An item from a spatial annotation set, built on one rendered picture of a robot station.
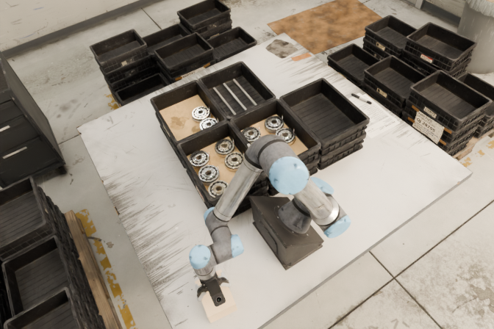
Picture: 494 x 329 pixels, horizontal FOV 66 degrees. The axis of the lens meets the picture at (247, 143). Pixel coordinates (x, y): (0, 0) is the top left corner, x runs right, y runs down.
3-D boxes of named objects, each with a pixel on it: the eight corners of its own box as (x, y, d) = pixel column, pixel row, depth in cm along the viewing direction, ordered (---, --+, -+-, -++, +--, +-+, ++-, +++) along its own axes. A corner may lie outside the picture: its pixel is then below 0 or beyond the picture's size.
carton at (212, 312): (237, 310, 157) (235, 304, 152) (210, 323, 155) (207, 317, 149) (223, 275, 167) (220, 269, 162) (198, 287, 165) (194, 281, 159)
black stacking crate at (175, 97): (231, 134, 206) (228, 120, 197) (181, 158, 198) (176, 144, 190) (200, 94, 230) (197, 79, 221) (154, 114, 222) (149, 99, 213)
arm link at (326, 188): (307, 197, 171) (325, 175, 166) (323, 219, 162) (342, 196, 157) (289, 193, 164) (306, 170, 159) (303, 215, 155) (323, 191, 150)
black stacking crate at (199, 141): (269, 186, 182) (268, 172, 174) (215, 216, 175) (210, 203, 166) (231, 135, 206) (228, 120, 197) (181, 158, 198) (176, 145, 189)
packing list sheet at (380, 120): (403, 121, 217) (403, 121, 216) (373, 139, 210) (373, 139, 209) (362, 91, 236) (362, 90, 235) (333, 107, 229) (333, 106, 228)
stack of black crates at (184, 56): (205, 74, 347) (196, 31, 313) (221, 91, 330) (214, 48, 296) (165, 92, 335) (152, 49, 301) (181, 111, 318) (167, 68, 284)
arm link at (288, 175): (337, 201, 160) (278, 132, 123) (358, 228, 150) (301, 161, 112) (314, 218, 162) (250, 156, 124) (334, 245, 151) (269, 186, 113)
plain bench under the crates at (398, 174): (433, 236, 244) (473, 172, 191) (219, 399, 196) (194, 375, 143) (284, 100, 337) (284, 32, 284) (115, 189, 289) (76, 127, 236)
